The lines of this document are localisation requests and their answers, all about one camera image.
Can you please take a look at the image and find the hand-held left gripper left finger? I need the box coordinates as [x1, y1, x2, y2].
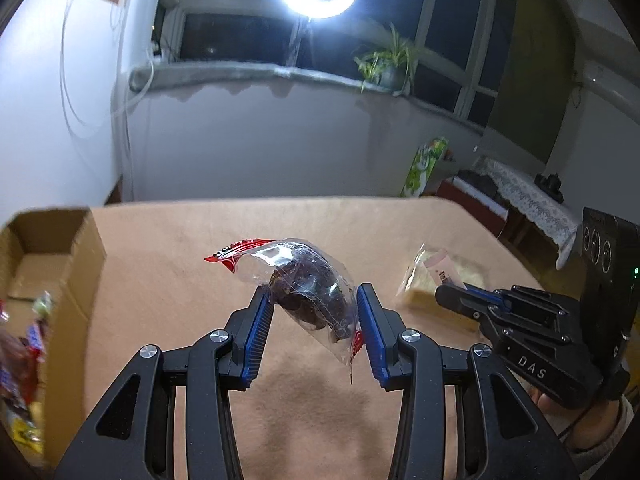
[54, 285, 276, 480]

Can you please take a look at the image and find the small clear dark snack packet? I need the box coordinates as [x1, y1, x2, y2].
[0, 332, 31, 371]

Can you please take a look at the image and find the cardboard box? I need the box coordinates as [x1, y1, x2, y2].
[0, 206, 107, 471]

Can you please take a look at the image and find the red cabinet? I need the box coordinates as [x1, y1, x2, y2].
[436, 175, 511, 241]

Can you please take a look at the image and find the grey stone window sill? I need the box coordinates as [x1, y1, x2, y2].
[129, 62, 501, 136]

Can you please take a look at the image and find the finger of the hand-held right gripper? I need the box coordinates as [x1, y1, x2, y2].
[465, 282, 568, 333]
[434, 284, 508, 342]

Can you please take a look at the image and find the white cabinet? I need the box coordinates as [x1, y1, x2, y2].
[0, 0, 132, 221]

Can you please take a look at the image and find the clear packet with green candy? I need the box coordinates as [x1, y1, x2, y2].
[31, 291, 53, 321]

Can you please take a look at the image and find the white cable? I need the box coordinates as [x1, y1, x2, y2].
[59, 0, 157, 139]

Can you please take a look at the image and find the yellow snack packet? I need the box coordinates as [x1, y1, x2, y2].
[396, 242, 493, 331]

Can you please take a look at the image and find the yellow candy packet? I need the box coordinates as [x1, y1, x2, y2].
[10, 417, 43, 453]

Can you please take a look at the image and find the person's right hand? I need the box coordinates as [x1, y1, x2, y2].
[530, 391, 623, 453]

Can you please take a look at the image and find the potted spider plant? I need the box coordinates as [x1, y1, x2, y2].
[352, 22, 426, 97]

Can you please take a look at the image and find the person's right forearm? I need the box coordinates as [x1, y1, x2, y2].
[565, 395, 640, 480]

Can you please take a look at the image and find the table with lace cloth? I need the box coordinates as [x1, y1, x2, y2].
[472, 156, 581, 271]

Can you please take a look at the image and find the small dark object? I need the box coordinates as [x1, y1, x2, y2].
[534, 172, 565, 203]

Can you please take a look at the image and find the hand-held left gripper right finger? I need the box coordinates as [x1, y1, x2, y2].
[356, 282, 581, 480]

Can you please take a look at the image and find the light stand tripod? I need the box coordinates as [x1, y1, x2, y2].
[286, 16, 315, 68]

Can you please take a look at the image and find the green printed carton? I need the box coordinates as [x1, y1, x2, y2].
[400, 136, 449, 198]

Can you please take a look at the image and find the clear packet of dark snack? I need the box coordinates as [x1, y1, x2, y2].
[204, 238, 365, 386]

